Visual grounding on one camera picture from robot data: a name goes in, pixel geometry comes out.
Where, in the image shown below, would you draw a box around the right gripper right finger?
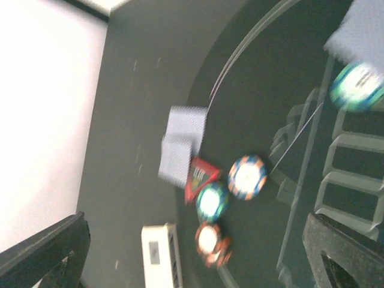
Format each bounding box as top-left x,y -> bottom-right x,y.
302,213 -> 383,287

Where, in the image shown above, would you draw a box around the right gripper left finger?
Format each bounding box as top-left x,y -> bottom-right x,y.
1,212 -> 90,287

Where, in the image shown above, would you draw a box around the purple chips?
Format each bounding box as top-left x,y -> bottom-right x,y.
227,155 -> 268,200

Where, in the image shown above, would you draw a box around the red chips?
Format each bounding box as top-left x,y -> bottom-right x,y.
194,221 -> 232,268

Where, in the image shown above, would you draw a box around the green chips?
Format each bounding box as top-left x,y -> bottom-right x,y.
329,62 -> 383,112
196,182 -> 230,223

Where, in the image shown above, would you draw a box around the dealt card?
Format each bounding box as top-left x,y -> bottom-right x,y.
158,134 -> 192,188
324,0 -> 383,73
166,106 -> 208,155

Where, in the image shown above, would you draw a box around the triangular red dealer button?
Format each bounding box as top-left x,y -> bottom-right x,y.
184,157 -> 222,204

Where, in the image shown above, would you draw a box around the dealt card top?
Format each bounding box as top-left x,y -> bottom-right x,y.
324,0 -> 383,73

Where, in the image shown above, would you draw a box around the round black poker mat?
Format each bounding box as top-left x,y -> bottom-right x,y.
173,0 -> 384,288

